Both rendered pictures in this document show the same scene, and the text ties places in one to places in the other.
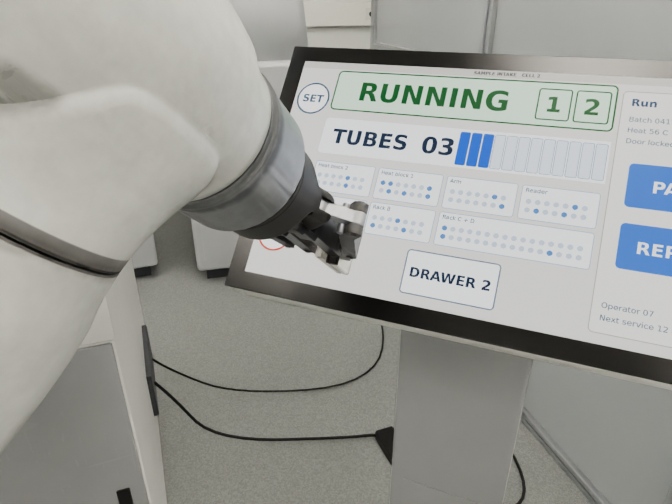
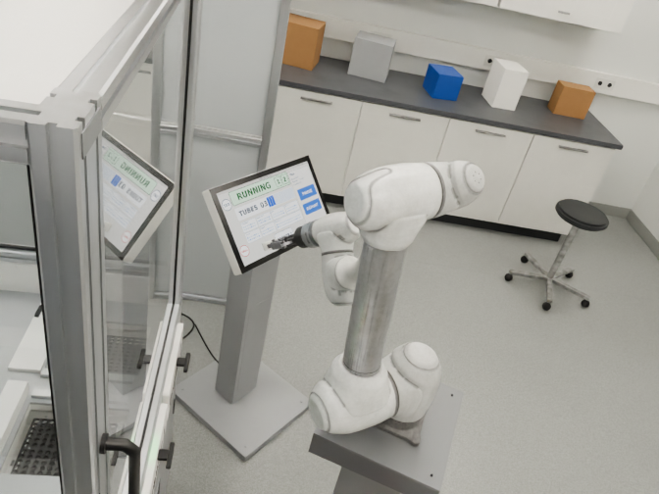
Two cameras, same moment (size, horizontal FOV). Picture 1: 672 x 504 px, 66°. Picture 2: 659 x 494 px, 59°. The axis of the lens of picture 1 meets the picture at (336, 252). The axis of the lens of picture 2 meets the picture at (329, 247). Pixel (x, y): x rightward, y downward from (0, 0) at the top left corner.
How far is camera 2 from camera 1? 191 cm
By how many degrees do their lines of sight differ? 68
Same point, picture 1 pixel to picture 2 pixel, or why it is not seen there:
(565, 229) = (295, 212)
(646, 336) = not seen: hidden behind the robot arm
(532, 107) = (275, 183)
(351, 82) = (233, 195)
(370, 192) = (258, 224)
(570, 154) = (287, 193)
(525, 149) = (279, 196)
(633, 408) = (217, 251)
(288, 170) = not seen: hidden behind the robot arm
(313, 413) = not seen: hidden behind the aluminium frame
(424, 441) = (256, 290)
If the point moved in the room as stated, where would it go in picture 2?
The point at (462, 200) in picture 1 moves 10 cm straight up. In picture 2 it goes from (276, 216) to (279, 192)
